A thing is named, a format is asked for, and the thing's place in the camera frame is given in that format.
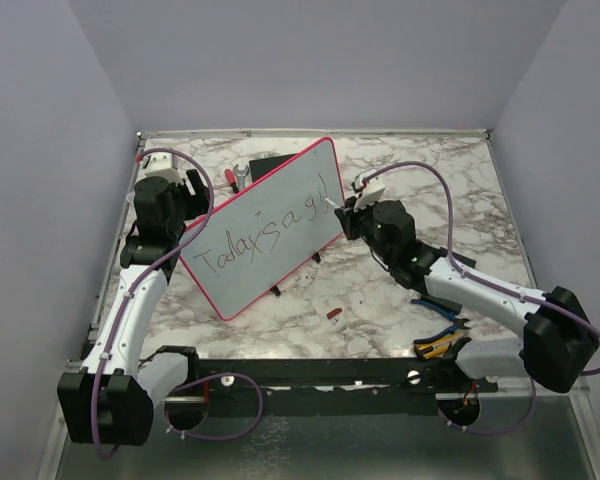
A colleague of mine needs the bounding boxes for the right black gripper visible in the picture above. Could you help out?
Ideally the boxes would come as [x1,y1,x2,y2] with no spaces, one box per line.
[338,192,395,265]

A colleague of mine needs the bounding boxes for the whiteboard marker pen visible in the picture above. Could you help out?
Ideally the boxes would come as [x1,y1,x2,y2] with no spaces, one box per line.
[324,198,341,210]

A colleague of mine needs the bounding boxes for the pink framed whiteboard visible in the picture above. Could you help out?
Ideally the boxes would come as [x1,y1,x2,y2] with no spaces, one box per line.
[180,137,344,320]

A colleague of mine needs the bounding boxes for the red marker cap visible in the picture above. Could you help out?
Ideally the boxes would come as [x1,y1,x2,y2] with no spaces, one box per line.
[326,308,342,319]

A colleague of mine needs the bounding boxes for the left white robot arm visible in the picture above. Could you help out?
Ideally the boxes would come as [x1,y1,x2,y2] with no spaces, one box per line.
[57,169,214,447]

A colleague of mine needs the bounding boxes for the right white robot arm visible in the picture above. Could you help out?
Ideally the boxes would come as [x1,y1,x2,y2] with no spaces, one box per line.
[334,199,600,393]

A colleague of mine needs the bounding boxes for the silver wrench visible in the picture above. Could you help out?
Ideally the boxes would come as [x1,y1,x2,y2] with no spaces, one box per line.
[232,164,250,193]

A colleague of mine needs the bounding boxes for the black box rear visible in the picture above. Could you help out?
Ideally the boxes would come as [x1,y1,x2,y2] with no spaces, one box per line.
[249,154,294,183]

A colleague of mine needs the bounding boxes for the yellow utility knife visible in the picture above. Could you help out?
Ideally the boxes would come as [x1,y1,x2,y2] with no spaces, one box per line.
[413,336,459,361]

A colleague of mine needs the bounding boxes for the red handled screwdriver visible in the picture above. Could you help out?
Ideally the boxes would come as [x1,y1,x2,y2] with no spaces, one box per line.
[224,169,239,194]

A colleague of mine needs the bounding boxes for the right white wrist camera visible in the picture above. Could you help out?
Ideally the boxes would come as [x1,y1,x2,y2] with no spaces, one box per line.
[352,169,386,212]

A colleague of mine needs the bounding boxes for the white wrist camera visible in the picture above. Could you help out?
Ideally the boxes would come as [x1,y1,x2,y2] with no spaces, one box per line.
[352,169,386,212]
[136,152,182,183]

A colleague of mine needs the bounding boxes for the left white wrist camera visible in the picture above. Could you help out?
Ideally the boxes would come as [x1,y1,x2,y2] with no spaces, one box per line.
[136,152,182,183]

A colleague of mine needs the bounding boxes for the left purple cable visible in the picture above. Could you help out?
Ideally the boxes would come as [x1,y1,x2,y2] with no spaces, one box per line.
[92,147,215,459]

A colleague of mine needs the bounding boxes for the blue handled pliers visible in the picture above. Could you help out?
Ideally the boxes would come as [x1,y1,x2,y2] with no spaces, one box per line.
[411,298,469,345]

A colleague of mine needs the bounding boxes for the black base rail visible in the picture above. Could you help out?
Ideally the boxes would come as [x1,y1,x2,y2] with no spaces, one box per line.
[139,349,496,419]

